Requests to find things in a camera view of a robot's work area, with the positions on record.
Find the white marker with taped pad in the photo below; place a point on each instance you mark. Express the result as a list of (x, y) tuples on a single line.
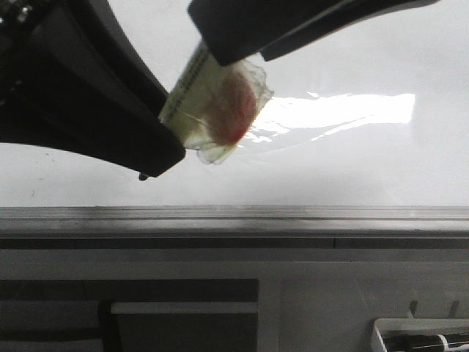
[(212, 107)]

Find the white whiteboard with aluminium frame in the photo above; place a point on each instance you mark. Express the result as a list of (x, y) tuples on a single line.
[(364, 144)]

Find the white marker tray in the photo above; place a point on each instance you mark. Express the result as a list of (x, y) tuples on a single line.
[(415, 334)]

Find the black marker in tray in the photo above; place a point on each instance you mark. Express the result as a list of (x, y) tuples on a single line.
[(431, 343)]

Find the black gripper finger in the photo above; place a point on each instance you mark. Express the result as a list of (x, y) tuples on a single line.
[(72, 81), (234, 30)]

